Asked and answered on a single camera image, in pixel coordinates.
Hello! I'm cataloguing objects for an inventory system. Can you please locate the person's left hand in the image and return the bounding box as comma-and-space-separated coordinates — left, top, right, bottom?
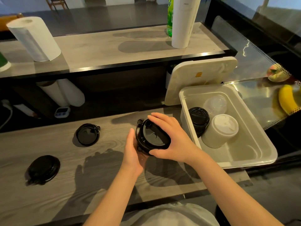
120, 128, 149, 178

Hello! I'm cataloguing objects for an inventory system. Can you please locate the person's right hand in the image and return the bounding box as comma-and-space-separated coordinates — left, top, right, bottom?
147, 112, 204, 165

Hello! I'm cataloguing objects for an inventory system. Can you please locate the nested black tethered lid stack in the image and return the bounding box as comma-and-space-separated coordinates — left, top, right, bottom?
135, 119, 172, 156

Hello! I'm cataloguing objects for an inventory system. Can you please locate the stack of black lids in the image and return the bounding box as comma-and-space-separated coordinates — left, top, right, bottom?
188, 107, 210, 138

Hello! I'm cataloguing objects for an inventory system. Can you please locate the stack of white lids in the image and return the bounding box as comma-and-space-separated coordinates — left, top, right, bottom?
201, 114, 239, 149

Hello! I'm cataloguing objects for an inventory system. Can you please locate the black tethered plug cup lid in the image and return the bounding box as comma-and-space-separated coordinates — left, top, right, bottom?
24, 155, 61, 186
75, 123, 101, 147

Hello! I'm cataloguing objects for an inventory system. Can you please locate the stack of clear dome lids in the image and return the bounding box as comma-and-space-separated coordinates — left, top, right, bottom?
203, 94, 228, 116

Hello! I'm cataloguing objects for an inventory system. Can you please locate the white plastic storage bin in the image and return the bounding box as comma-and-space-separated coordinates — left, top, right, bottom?
179, 84, 278, 169

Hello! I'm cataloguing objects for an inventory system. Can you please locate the person's right forearm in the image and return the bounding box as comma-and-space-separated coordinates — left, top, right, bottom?
192, 152, 284, 226

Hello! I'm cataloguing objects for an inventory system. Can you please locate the person's left forearm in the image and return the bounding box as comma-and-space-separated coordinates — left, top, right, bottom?
83, 167, 144, 226

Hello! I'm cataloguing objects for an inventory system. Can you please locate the white bin lid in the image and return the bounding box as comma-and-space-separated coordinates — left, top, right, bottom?
164, 56, 238, 106

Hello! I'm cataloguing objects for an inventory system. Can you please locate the person's white shirt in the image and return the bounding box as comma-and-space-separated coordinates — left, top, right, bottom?
120, 202, 220, 226

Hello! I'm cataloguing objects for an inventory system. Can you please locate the white paper cup sleeve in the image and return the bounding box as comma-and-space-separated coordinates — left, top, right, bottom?
36, 80, 69, 107

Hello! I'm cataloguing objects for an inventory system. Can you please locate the tall white paper cup stack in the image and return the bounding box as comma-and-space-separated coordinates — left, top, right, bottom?
171, 0, 202, 49

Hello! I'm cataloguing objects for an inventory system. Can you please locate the green paper cup stack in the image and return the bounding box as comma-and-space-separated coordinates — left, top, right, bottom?
0, 52, 12, 73

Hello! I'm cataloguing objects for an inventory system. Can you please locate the small white digital timer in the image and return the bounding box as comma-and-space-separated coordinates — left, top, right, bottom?
54, 106, 71, 119

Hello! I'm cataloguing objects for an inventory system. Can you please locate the yellow banana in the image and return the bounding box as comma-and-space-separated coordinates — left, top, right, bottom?
278, 84, 300, 115

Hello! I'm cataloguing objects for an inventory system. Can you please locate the white canister with black lid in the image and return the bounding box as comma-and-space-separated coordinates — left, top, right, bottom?
13, 103, 38, 118

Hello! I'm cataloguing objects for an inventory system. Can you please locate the pale peach fruit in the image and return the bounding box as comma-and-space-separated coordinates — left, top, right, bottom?
267, 64, 291, 83

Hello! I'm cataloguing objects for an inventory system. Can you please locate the green plastic bottle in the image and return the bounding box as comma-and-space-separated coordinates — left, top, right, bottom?
166, 0, 174, 37

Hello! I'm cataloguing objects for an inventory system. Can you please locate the black glass display case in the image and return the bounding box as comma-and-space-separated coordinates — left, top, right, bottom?
204, 0, 301, 170

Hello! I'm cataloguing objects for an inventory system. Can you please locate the white paper towel roll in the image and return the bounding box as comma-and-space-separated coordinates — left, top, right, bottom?
6, 17, 61, 62

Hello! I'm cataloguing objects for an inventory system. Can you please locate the wooden bar stool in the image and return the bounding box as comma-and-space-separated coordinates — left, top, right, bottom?
45, 0, 69, 11

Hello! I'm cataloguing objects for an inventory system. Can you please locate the yellow wooden chair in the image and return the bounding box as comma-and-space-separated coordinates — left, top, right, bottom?
0, 13, 24, 32

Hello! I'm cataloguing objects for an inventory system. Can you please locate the white power cable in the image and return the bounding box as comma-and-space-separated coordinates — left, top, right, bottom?
0, 99, 13, 130

